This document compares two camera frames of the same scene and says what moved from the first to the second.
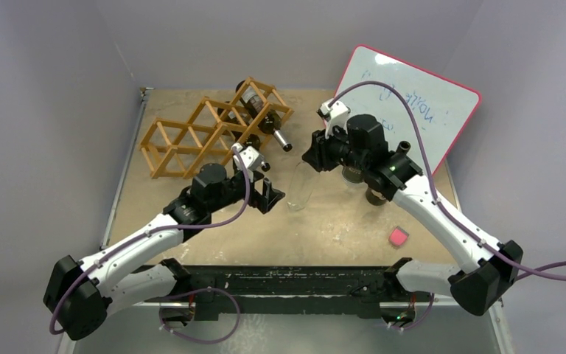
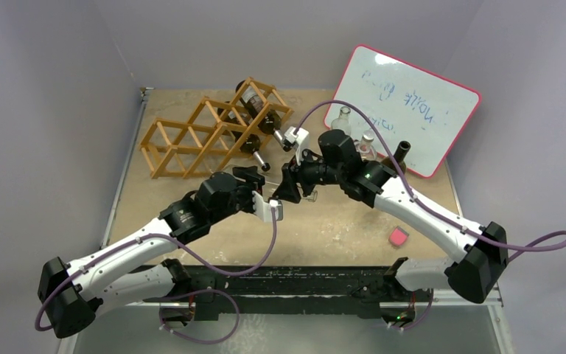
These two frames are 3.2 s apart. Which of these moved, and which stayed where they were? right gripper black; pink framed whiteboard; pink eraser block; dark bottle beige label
Moved: right gripper black
Stayed: pink eraser block; dark bottle beige label; pink framed whiteboard
